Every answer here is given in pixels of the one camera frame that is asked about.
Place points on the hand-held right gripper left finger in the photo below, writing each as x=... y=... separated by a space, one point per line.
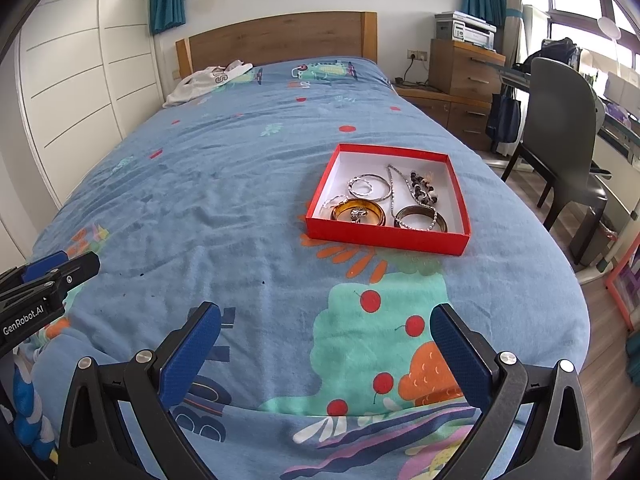
x=192 y=355

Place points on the large thin silver bangle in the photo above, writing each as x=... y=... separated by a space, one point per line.
x=387 y=190

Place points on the white lamp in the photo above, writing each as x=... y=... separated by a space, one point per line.
x=609 y=27

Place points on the grey chair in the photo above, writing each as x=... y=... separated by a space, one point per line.
x=555 y=125

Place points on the dark grey bin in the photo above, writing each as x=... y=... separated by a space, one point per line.
x=590 y=235

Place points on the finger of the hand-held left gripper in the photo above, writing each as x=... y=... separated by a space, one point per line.
x=42 y=263
x=77 y=270

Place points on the white wardrobe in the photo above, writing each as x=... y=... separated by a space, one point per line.
x=75 y=85

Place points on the wooden nightstand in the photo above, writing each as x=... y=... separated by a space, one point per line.
x=440 y=110

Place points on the small silver charm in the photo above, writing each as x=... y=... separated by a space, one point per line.
x=356 y=215

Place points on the white garment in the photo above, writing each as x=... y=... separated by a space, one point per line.
x=200 y=85

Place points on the wall socket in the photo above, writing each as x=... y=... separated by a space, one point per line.
x=418 y=54

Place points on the white printer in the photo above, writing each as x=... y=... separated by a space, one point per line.
x=465 y=30

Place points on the red jewelry box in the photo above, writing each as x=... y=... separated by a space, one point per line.
x=385 y=242

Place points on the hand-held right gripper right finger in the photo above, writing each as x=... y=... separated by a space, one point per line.
x=462 y=360

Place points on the wide silver bangle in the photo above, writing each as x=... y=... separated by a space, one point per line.
x=440 y=222

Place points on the wooden drawer chest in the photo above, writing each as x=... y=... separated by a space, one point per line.
x=460 y=70

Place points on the amber bangle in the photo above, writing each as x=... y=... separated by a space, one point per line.
x=377 y=216

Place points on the orange storage rack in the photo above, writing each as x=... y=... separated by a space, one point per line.
x=622 y=285

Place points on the dark blue hanging bag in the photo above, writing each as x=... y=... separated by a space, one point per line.
x=502 y=117

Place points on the wooden headboard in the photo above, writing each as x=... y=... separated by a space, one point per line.
x=280 y=42

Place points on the black backpack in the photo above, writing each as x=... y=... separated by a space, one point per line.
x=557 y=52

